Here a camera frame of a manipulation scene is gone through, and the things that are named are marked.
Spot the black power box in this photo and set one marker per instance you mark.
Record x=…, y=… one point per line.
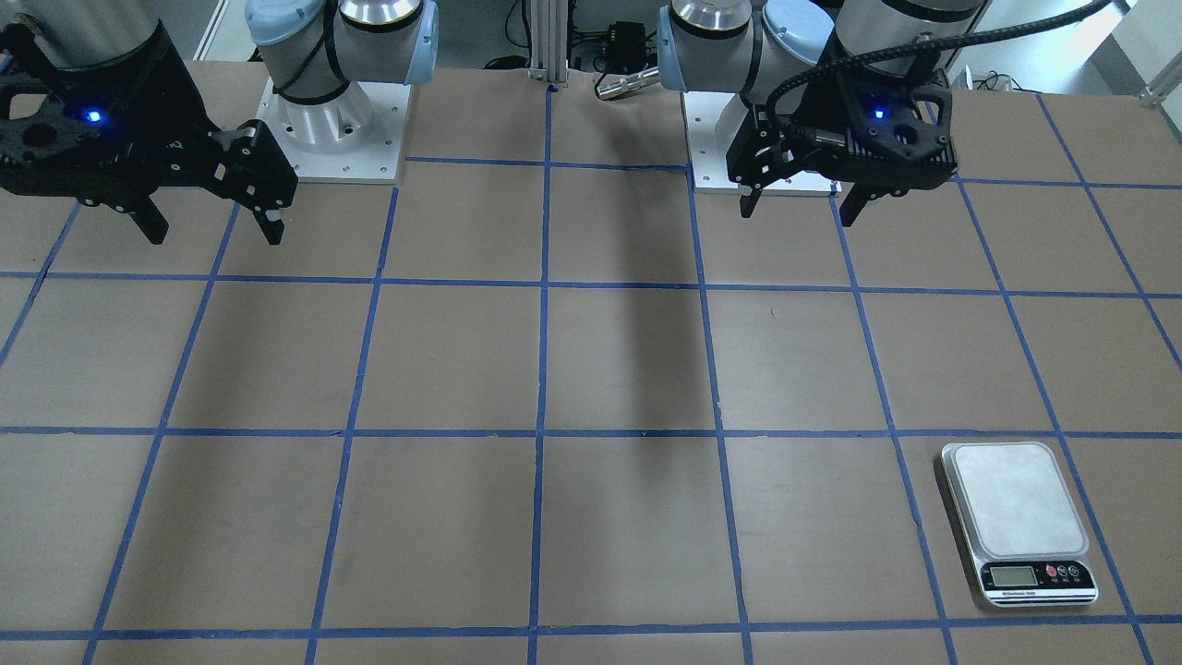
x=623, y=39

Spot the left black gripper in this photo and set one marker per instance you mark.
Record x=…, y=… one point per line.
x=759, y=148

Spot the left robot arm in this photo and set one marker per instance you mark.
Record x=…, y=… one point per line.
x=762, y=50

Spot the silver digital kitchen scale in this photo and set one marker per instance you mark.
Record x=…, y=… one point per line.
x=1027, y=545

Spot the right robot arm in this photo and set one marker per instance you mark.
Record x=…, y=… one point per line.
x=313, y=49

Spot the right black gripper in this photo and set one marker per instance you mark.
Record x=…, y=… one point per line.
x=175, y=120

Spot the silver metal cylinder tool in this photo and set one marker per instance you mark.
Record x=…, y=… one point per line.
x=629, y=84

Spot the aluminium frame post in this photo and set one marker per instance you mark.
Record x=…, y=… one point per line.
x=549, y=36

